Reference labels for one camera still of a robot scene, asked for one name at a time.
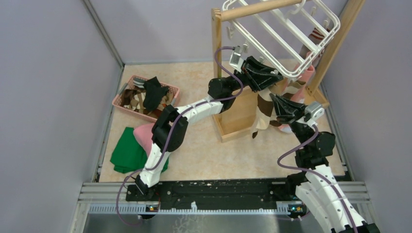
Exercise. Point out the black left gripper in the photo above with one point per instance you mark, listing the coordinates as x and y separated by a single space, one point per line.
262 75

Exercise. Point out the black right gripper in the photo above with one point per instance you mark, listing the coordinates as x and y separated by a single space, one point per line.
289 111

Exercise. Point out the brown beige striped sock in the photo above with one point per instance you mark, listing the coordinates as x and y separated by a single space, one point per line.
265 114
294 91

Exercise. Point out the pink sock with green pattern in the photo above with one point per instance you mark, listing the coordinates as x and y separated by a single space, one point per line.
307 74

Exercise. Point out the grey sock with red stripes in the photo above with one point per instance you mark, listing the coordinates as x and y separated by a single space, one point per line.
315 36

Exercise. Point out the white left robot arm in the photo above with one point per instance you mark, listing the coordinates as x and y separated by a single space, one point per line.
169 130

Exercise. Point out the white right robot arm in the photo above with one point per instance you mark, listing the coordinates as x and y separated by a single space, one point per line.
314 183

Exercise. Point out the wooden hanger stand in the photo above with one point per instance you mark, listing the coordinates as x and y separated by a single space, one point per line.
237 121

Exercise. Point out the white clip drying hanger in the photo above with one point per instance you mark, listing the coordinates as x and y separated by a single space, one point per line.
275 37

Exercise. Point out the pile of socks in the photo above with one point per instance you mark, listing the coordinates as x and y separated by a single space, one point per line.
132 98

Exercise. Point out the black sock in basket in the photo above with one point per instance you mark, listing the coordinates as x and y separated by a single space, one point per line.
154 93

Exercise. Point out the pink plastic basket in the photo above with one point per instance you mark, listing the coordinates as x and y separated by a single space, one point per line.
116 101

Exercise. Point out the pink folded cloth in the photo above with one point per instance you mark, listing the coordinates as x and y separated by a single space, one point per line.
143 135

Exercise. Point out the green folded cloth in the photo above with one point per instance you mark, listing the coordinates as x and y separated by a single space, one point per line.
128 155

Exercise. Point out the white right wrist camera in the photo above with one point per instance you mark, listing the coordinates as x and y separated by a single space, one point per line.
313 111

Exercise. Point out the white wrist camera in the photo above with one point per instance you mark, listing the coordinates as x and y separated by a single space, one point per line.
313 111
236 60

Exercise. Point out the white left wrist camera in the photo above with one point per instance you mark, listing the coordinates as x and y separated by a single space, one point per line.
236 60

